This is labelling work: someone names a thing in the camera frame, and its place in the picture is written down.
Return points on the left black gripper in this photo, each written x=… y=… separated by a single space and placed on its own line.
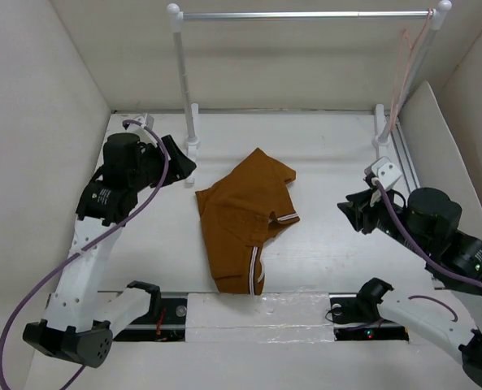
x=181 y=166

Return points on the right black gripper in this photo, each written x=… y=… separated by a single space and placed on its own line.
x=354 y=214

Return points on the brown trousers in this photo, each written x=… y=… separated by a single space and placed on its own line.
x=239 y=214

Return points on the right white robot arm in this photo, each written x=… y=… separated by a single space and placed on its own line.
x=458 y=267

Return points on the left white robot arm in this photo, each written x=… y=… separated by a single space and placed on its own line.
x=74 y=328

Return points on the white clothes rack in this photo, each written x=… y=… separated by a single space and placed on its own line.
x=300 y=79

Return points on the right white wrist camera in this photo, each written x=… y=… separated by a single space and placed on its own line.
x=382 y=171

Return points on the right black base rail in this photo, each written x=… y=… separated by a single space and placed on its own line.
x=351 y=324

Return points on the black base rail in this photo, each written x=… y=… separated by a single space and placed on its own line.
x=351 y=324
x=167 y=325

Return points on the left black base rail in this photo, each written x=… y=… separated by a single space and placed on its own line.
x=167 y=325

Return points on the pink wire hanger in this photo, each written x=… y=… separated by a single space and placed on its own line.
x=403 y=65

